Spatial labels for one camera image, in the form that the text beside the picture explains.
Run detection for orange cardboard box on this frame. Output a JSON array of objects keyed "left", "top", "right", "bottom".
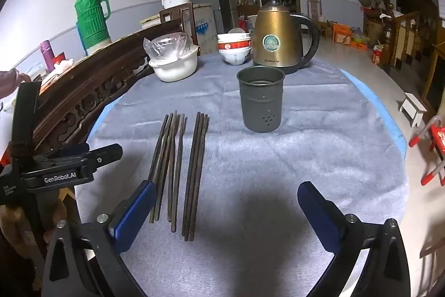
[{"left": 333, "top": 23, "right": 352, "bottom": 43}]

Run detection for carved wooden bench back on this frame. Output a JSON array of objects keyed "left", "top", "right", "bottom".
[{"left": 33, "top": 19, "right": 190, "bottom": 158}]

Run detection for grey fleece cloth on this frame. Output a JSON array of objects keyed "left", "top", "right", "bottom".
[{"left": 75, "top": 51, "right": 409, "bottom": 297}]

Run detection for red and white chair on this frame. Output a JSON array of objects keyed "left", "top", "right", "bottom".
[{"left": 408, "top": 116, "right": 445, "bottom": 187}]

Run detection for dark wooden chair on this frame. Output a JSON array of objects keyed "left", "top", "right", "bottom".
[{"left": 159, "top": 2, "right": 200, "bottom": 56}]

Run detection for small white stool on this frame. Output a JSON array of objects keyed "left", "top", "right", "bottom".
[{"left": 399, "top": 92, "right": 428, "bottom": 128}]

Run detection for clear plastic bag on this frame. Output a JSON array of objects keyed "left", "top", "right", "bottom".
[{"left": 143, "top": 33, "right": 192, "bottom": 62}]

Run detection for white plastic basin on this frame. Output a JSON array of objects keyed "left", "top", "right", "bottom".
[{"left": 149, "top": 46, "right": 199, "bottom": 83}]

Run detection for blue mat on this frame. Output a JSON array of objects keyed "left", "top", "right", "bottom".
[{"left": 90, "top": 69, "right": 407, "bottom": 162}]

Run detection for red rimmed white bowl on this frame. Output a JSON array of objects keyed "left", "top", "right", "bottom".
[{"left": 217, "top": 33, "right": 251, "bottom": 53}]

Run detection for row of dark chopsticks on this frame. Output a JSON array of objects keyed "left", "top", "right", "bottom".
[{"left": 148, "top": 110, "right": 210, "bottom": 242}]

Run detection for wooden stair railing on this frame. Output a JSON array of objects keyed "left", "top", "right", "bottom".
[{"left": 382, "top": 3, "right": 445, "bottom": 110}]

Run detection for grey metal utensil holder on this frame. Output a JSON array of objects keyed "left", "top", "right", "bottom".
[{"left": 236, "top": 67, "right": 286, "bottom": 133}]

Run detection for white chest freezer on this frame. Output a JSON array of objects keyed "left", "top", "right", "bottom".
[{"left": 188, "top": 3, "right": 218, "bottom": 56}]

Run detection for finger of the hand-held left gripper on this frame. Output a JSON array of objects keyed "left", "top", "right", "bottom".
[
  {"left": 84, "top": 144, "right": 124, "bottom": 176},
  {"left": 44, "top": 143, "right": 90, "bottom": 162}
]

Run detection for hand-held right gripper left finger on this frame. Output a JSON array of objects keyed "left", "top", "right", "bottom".
[{"left": 41, "top": 180, "right": 158, "bottom": 297}]

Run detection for gold electric kettle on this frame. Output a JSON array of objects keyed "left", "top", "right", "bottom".
[{"left": 251, "top": 0, "right": 320, "bottom": 75}]

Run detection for purple bottle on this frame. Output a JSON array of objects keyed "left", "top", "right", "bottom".
[{"left": 39, "top": 40, "right": 56, "bottom": 73}]

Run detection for green thermos jug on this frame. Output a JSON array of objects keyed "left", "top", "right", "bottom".
[{"left": 74, "top": 0, "right": 112, "bottom": 56}]

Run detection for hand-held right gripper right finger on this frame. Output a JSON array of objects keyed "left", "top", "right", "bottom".
[{"left": 297, "top": 181, "right": 411, "bottom": 297}]

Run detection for red wooden chair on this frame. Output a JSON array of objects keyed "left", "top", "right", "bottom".
[{"left": 307, "top": 0, "right": 326, "bottom": 23}]

